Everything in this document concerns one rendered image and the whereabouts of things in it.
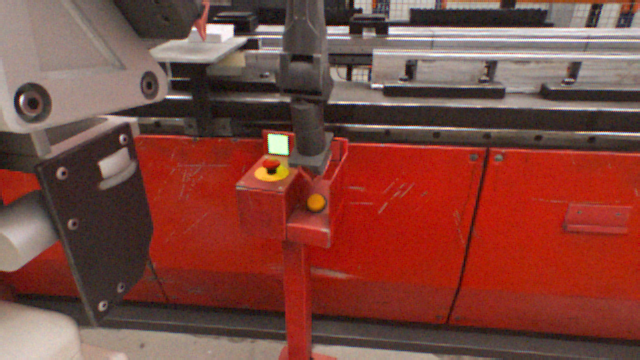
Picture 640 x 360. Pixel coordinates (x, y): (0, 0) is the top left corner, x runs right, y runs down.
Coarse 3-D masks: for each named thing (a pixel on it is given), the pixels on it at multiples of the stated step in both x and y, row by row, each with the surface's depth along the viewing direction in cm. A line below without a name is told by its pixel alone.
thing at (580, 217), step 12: (576, 204) 106; (588, 204) 106; (576, 216) 108; (588, 216) 107; (600, 216) 107; (612, 216) 107; (624, 216) 106; (576, 228) 107; (588, 228) 107; (600, 228) 107; (612, 228) 106; (624, 228) 106
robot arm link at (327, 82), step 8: (328, 64) 65; (328, 72) 66; (328, 80) 67; (280, 88) 67; (328, 88) 67; (288, 96) 68; (296, 96) 68; (304, 96) 67; (312, 96) 67; (320, 96) 67; (328, 96) 74
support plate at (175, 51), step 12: (156, 48) 94; (168, 48) 95; (180, 48) 95; (192, 48) 95; (204, 48) 95; (216, 48) 95; (228, 48) 95; (156, 60) 86; (168, 60) 86; (180, 60) 86; (192, 60) 85; (204, 60) 85; (216, 60) 86
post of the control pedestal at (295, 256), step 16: (288, 256) 94; (304, 256) 93; (288, 272) 96; (304, 272) 95; (288, 288) 99; (304, 288) 98; (288, 304) 101; (304, 304) 100; (288, 320) 104; (304, 320) 102; (288, 336) 107; (304, 336) 105; (288, 352) 110; (304, 352) 108
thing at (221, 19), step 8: (216, 16) 126; (224, 16) 126; (232, 16) 125; (240, 16) 125; (248, 16) 127; (256, 16) 133; (216, 24) 126; (224, 24) 126; (232, 24) 126; (240, 24) 125; (248, 24) 125; (256, 24) 133
